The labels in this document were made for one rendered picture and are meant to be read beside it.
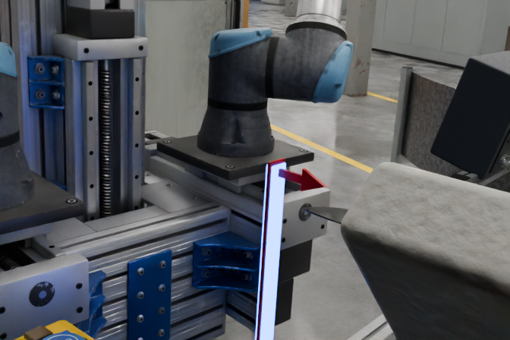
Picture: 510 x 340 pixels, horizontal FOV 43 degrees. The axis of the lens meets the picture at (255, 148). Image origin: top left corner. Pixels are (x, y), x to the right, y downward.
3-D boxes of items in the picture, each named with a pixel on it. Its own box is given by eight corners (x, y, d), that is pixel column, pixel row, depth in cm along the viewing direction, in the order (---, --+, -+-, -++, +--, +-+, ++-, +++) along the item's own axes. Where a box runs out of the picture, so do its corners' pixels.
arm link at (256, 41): (215, 89, 131) (218, 21, 127) (280, 95, 129) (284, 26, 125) (199, 100, 119) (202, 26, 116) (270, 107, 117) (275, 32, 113)
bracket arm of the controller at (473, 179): (461, 198, 109) (464, 181, 108) (445, 193, 111) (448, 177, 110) (511, 170, 126) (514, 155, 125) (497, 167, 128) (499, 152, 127)
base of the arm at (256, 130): (181, 143, 127) (182, 93, 124) (238, 133, 137) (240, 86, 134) (231, 162, 117) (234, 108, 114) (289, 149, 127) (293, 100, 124)
